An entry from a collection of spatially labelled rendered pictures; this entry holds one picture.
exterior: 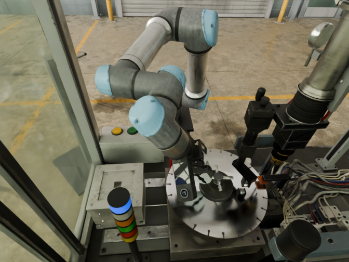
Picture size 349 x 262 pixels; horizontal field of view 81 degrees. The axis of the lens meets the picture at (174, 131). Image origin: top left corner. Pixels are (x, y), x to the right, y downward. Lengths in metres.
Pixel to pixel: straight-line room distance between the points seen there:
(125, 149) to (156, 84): 0.52
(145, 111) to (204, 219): 0.38
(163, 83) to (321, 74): 0.32
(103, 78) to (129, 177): 0.40
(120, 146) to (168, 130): 0.52
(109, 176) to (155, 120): 0.44
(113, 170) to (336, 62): 0.71
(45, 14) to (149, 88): 0.29
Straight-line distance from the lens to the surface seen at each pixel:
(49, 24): 0.61
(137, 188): 0.76
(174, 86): 0.48
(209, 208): 0.67
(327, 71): 0.51
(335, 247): 0.64
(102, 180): 0.81
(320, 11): 8.04
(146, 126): 0.41
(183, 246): 0.73
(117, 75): 0.52
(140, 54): 0.60
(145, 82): 0.49
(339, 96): 0.54
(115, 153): 0.97
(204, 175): 0.61
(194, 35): 0.80
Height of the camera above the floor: 1.54
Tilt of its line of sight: 43 degrees down
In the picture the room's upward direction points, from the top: 2 degrees clockwise
